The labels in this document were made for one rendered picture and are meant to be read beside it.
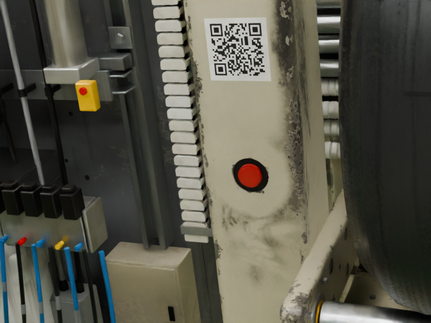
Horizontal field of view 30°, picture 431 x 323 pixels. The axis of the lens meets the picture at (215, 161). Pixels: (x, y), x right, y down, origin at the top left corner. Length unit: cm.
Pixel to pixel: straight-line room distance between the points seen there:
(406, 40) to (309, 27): 32
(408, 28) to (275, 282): 47
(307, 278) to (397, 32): 39
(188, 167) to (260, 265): 16
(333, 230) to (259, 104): 23
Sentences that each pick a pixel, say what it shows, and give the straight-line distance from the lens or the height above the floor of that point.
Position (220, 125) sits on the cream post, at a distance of 98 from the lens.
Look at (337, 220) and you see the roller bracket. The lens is 111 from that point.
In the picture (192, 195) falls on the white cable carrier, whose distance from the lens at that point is 105.
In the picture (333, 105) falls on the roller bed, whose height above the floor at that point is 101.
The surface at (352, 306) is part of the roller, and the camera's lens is 98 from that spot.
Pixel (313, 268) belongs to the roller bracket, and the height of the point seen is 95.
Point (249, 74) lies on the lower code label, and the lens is 94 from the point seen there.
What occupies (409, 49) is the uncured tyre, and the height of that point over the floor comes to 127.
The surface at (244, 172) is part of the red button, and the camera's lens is 99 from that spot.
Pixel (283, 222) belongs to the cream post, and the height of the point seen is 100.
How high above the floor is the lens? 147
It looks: 23 degrees down
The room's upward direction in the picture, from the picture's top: 7 degrees counter-clockwise
